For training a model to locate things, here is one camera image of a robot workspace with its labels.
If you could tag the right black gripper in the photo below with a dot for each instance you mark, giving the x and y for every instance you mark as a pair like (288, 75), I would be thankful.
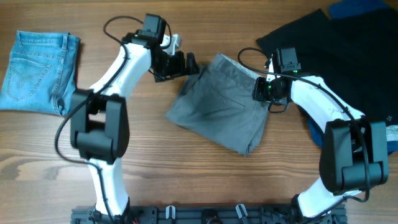
(258, 88)

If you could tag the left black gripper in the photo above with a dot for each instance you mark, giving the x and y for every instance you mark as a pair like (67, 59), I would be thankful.
(173, 65)

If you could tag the grey shorts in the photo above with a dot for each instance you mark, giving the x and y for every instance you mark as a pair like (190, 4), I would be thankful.
(217, 104)

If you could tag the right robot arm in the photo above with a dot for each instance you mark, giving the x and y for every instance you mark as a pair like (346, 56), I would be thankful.
(354, 150)

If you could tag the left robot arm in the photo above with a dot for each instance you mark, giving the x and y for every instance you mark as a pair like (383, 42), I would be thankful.
(99, 127)

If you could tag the blue garment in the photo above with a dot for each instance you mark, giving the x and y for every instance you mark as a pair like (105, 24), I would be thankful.
(341, 10)

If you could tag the dark navy garment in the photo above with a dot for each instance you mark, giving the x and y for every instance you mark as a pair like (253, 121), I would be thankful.
(356, 56)

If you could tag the folded blue denim jeans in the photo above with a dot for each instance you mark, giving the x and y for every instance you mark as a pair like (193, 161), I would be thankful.
(41, 73)

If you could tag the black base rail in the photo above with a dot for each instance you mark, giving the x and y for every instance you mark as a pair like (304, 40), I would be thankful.
(274, 213)

